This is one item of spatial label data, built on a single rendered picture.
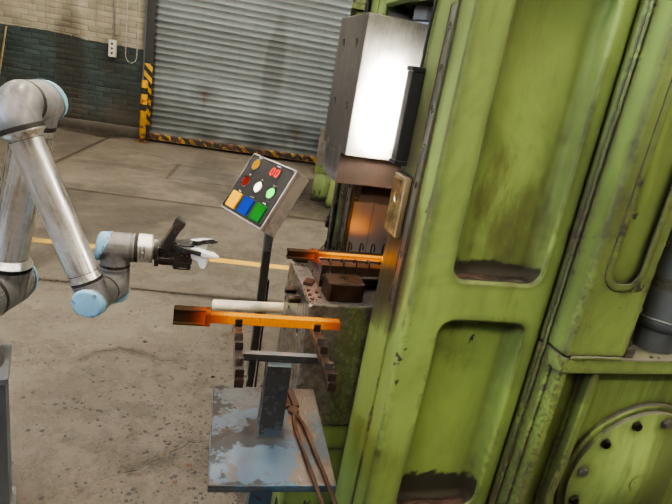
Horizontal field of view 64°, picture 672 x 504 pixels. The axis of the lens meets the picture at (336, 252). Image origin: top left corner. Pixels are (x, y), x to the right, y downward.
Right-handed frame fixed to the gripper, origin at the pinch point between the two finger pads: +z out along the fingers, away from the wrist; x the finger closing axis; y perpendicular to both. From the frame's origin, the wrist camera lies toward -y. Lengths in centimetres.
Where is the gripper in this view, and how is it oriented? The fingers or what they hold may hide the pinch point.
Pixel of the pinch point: (219, 247)
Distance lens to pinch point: 178.7
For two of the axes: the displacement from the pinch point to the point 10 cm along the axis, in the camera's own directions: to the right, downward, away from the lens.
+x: 2.4, 3.4, -9.1
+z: 9.6, 0.7, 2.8
